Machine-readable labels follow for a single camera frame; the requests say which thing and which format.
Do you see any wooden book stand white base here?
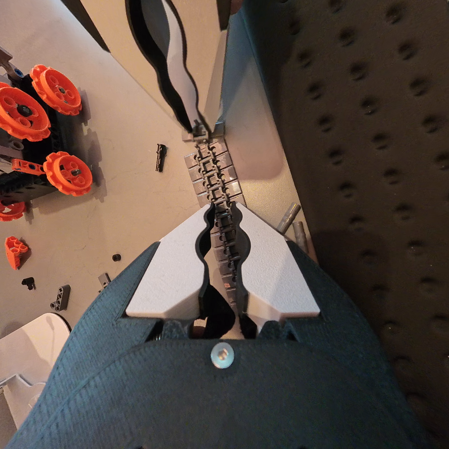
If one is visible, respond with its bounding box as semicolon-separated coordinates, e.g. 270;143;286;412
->
0;312;71;428

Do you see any black dimpled mat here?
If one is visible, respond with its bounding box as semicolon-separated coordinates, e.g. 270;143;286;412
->
242;0;449;449

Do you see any chain of joined grey connectors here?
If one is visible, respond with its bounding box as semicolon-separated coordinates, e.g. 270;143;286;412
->
183;119;246;295

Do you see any black grey toy robot vehicle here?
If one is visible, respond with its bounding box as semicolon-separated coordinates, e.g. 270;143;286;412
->
0;46;92;204

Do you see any dark grey toy beam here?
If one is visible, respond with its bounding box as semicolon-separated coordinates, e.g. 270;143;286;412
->
49;285;71;311

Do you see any grey cylinder toy sleeve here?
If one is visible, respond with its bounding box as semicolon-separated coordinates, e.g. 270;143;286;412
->
276;204;301;233
293;221;309;257

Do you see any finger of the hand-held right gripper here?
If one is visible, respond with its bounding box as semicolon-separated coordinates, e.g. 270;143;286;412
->
143;0;230;132
81;0;195;135

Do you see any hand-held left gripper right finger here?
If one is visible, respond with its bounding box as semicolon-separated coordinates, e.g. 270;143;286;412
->
235;204;322;322

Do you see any orange triangular toy piece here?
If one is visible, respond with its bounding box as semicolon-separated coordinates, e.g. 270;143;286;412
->
4;237;29;271

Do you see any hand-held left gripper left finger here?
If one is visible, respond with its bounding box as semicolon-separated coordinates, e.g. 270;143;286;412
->
125;204;213;322

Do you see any orange toy gear wheel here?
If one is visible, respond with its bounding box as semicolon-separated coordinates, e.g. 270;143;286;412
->
30;65;83;116
0;202;27;221
0;83;52;142
44;152;93;196

